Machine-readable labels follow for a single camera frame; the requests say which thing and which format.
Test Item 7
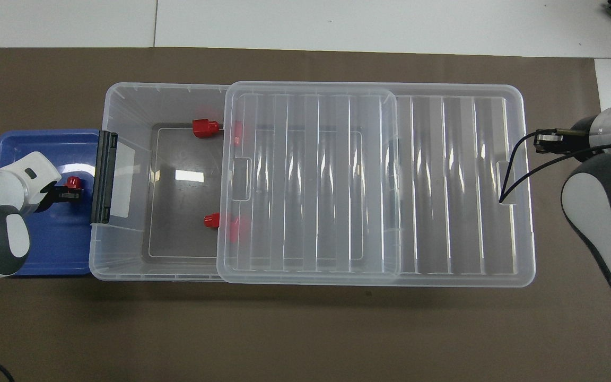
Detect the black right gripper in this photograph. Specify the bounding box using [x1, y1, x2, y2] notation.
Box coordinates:
[535, 117, 595, 154]

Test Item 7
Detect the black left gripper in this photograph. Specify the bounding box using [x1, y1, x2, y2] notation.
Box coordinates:
[38, 180, 82, 213]

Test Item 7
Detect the clear plastic ribbed lid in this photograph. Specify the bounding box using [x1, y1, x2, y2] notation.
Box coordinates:
[216, 81, 537, 288]

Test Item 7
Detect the grey black box latch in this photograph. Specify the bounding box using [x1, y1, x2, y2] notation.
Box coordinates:
[91, 131, 119, 224]

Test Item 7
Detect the blue plastic tray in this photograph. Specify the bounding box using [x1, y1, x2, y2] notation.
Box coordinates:
[0, 129, 100, 277]

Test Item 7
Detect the clear plastic storage box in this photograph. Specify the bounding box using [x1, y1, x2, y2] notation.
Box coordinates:
[89, 82, 403, 282]

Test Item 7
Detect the brown table mat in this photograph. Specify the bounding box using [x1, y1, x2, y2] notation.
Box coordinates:
[0, 47, 611, 382]

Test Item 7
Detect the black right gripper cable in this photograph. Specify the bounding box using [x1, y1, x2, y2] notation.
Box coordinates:
[499, 129, 611, 205]

